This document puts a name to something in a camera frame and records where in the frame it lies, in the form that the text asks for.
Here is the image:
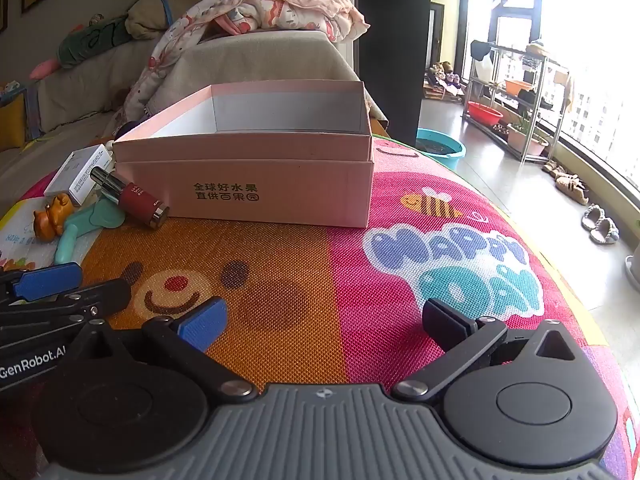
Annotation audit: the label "potted plant in pink pot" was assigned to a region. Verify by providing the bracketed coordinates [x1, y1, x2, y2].
[507, 110, 551, 157]

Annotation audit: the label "beige bundle with blue strap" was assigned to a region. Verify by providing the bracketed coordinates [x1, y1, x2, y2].
[125, 0, 211, 38]

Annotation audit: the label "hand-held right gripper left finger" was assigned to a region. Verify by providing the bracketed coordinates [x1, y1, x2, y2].
[82, 296, 258, 402]

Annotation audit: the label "brown cardboard box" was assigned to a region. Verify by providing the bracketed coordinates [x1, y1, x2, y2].
[112, 80, 376, 229]

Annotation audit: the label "orange bear figurine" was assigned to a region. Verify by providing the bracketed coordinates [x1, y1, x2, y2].
[32, 193, 76, 241]

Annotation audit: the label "colourful cartoon play mat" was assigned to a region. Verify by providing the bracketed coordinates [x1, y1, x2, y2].
[0, 135, 637, 480]

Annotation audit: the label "red plastic basin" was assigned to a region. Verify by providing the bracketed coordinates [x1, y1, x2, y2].
[466, 101, 504, 127]

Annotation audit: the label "teal plastic basin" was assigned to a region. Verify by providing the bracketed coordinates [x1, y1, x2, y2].
[416, 128, 467, 171]

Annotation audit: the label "yellow cushion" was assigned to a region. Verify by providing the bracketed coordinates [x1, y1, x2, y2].
[0, 92, 28, 148]

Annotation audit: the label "pink soft toy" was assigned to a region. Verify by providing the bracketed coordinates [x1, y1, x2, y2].
[28, 57, 62, 81]

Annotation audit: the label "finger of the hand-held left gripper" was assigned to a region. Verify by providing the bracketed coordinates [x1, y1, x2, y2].
[0, 262, 84, 304]
[0, 278, 133, 332]

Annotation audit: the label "white flower pot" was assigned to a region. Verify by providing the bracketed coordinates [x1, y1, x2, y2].
[624, 220, 640, 281]

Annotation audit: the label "floral pink blanket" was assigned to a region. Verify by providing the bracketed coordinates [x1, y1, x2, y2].
[122, 0, 373, 126]

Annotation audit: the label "small white carton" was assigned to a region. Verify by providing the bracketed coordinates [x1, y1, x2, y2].
[43, 148, 113, 207]

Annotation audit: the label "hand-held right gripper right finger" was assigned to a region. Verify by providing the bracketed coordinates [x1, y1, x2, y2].
[392, 298, 577, 403]

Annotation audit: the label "metal storage rack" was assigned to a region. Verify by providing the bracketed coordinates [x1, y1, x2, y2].
[462, 42, 572, 163]

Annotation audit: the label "pair of beige sandals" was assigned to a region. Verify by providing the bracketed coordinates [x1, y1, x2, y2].
[542, 160, 591, 206]

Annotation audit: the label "teal plastic tool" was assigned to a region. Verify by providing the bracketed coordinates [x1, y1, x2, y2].
[54, 195, 126, 264]

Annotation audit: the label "pair of grey slippers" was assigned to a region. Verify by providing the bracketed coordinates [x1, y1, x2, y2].
[581, 203, 621, 246]

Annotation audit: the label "sofa with beige cover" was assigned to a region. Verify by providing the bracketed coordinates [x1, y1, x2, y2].
[0, 0, 373, 201]

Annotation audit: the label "plush toys on wooden crate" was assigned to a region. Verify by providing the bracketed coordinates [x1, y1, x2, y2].
[424, 61, 463, 103]

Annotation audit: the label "dark red cosmetic bottle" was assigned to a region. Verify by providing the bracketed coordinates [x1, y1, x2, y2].
[90, 166, 171, 231]

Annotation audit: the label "patterned plastic packet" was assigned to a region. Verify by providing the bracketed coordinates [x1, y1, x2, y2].
[0, 199, 66, 269]

